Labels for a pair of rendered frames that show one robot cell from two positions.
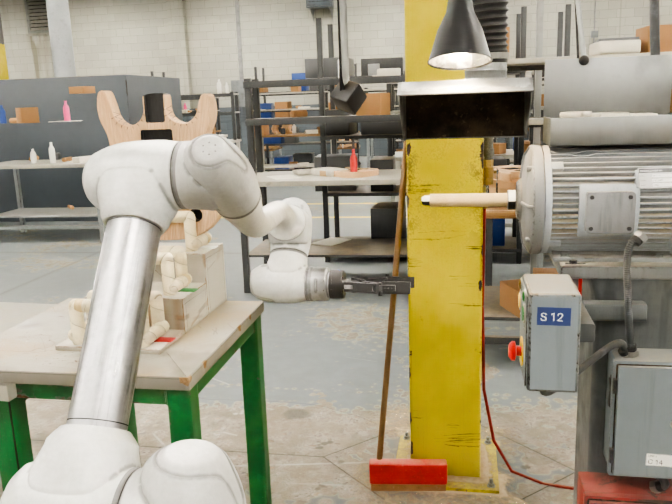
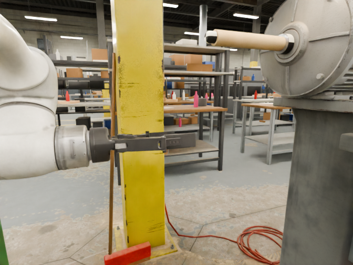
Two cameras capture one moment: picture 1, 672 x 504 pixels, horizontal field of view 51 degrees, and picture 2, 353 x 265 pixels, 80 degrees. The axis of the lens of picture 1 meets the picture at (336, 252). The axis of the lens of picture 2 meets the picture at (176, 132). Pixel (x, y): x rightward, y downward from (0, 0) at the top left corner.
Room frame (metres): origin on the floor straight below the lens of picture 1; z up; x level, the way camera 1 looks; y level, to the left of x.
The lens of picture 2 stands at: (1.30, 0.08, 1.14)
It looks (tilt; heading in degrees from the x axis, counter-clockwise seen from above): 12 degrees down; 329
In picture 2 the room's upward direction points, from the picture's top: straight up
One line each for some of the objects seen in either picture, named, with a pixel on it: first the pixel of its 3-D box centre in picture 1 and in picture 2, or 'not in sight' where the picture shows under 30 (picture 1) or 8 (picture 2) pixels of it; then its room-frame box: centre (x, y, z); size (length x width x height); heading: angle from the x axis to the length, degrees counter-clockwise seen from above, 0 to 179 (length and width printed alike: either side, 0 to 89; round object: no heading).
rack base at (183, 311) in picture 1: (148, 306); not in sight; (1.79, 0.50, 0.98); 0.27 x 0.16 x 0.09; 79
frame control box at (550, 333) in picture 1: (580, 341); not in sight; (1.37, -0.50, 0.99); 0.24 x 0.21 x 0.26; 79
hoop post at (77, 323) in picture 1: (77, 324); not in sight; (1.61, 0.63, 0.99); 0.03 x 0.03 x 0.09
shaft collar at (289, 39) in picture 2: (511, 199); (283, 44); (1.63, -0.42, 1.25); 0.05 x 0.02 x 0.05; 169
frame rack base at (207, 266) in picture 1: (171, 277); not in sight; (1.94, 0.47, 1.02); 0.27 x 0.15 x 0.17; 79
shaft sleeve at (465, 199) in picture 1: (468, 200); (249, 40); (1.65, -0.32, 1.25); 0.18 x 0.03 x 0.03; 79
